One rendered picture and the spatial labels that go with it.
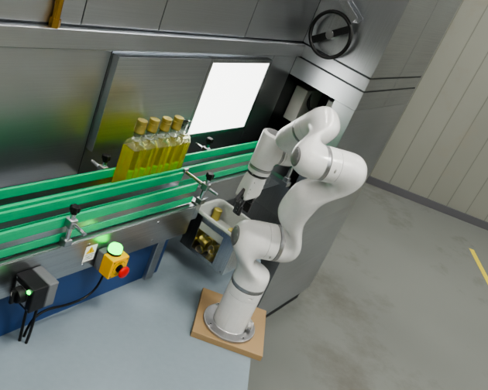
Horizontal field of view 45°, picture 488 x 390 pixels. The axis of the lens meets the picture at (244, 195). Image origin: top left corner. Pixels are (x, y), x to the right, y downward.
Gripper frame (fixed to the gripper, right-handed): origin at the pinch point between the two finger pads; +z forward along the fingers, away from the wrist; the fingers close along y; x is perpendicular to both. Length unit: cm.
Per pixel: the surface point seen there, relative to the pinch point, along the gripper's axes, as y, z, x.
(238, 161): -24.8, -2.9, -23.1
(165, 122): 26.7, -23.7, -25.1
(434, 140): -414, 41, -48
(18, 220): 80, -1, -19
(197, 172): 1.3, -1.5, -22.8
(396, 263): -269, 108, 8
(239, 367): 27, 33, 36
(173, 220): 23.5, 7.2, -10.6
